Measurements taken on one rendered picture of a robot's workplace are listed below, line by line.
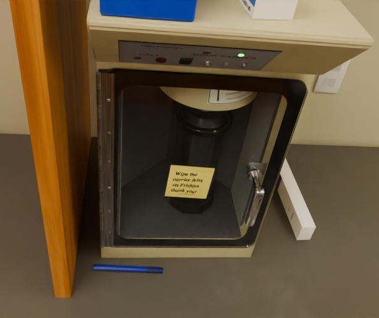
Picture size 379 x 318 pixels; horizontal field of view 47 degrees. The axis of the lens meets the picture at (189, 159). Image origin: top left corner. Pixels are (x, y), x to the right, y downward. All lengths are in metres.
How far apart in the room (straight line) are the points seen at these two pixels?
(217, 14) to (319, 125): 0.86
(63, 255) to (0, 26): 0.58
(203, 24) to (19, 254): 0.65
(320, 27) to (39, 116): 0.36
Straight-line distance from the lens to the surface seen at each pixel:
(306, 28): 0.53
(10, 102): 1.24
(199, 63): 0.59
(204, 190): 0.78
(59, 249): 0.78
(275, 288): 0.96
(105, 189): 0.77
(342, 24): 0.57
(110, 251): 0.93
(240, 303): 0.92
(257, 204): 0.75
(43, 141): 0.61
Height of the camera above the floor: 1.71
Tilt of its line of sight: 41 degrees down
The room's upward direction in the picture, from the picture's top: 9 degrees clockwise
